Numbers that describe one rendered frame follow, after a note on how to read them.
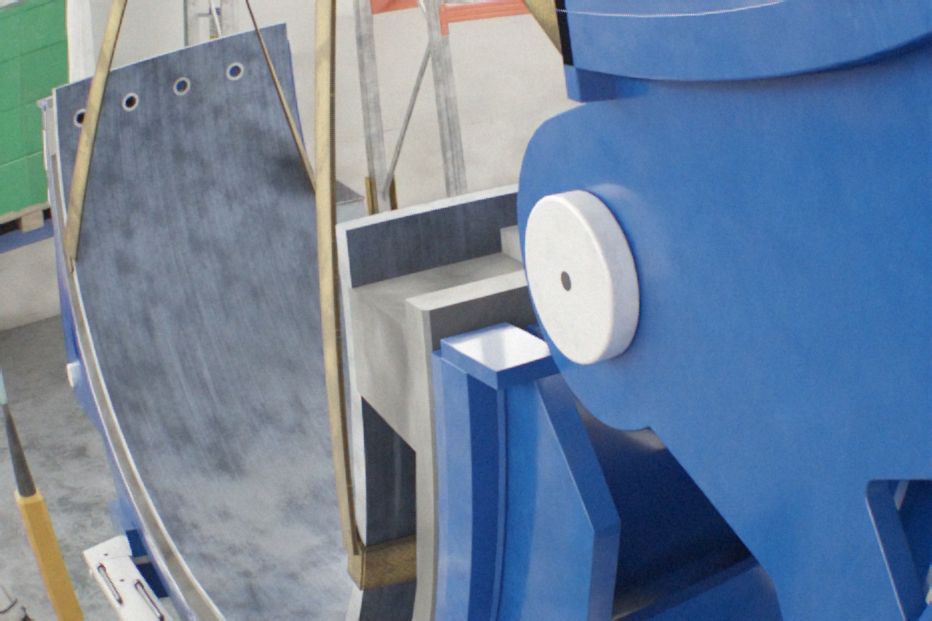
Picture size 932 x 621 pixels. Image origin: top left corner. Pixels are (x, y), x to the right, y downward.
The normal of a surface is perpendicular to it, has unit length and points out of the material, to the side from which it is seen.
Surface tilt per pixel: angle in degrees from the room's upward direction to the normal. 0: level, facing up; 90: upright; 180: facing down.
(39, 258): 90
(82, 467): 0
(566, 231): 90
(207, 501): 25
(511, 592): 90
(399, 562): 115
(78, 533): 0
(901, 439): 90
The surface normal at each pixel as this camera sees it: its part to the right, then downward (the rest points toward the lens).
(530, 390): -0.89, 0.22
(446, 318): 0.44, 0.27
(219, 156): 0.40, -0.02
